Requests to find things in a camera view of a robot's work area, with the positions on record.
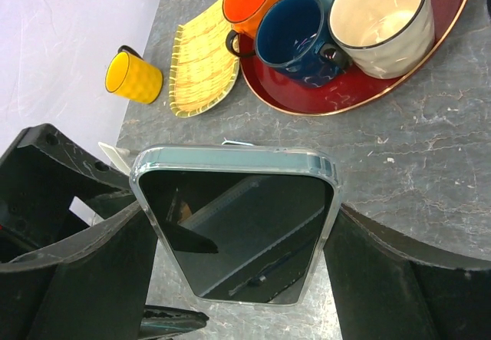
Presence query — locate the white phone stand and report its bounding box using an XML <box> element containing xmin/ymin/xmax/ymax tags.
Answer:
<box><xmin>98</xmin><ymin>141</ymin><xmax>134</xmax><ymax>176</ymax></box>

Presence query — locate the light blue cased phone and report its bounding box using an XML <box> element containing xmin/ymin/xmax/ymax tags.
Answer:
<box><xmin>221</xmin><ymin>140</ymin><xmax>254</xmax><ymax>147</ymax></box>

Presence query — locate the clear cased black phone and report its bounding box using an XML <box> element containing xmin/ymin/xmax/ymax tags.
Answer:
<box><xmin>130</xmin><ymin>145</ymin><xmax>342</xmax><ymax>306</ymax></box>

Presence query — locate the yellow mug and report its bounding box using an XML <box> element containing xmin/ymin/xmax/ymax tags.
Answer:
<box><xmin>104</xmin><ymin>45</ymin><xmax>164</xmax><ymax>104</ymax></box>

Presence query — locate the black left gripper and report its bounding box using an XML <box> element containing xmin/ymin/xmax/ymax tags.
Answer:
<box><xmin>1</xmin><ymin>124</ymin><xmax>133</xmax><ymax>262</ymax></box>

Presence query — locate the dark blue mug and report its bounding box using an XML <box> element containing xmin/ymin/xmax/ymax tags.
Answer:
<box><xmin>254</xmin><ymin>0</ymin><xmax>351</xmax><ymax>88</ymax></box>

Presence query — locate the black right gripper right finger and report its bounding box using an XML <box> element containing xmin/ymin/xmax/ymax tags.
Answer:
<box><xmin>324</xmin><ymin>205</ymin><xmax>490</xmax><ymax>339</ymax></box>

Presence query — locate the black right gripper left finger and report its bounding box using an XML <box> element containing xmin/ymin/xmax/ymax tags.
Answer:
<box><xmin>1</xmin><ymin>202</ymin><xmax>157</xmax><ymax>339</ymax></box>

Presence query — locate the red round tray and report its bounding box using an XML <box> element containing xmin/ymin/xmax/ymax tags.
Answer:
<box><xmin>240</xmin><ymin>0</ymin><xmax>467</xmax><ymax>116</ymax></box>

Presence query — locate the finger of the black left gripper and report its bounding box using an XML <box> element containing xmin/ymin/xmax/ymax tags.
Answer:
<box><xmin>138</xmin><ymin>304</ymin><xmax>209</xmax><ymax>339</ymax></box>

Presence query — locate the woven bamboo tray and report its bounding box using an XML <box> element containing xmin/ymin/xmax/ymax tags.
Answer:
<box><xmin>168</xmin><ymin>0</ymin><xmax>240</xmax><ymax>118</ymax></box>

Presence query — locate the cream dimpled mug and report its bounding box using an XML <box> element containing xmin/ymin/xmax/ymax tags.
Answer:
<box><xmin>328</xmin><ymin>0</ymin><xmax>435</xmax><ymax>79</ymax></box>

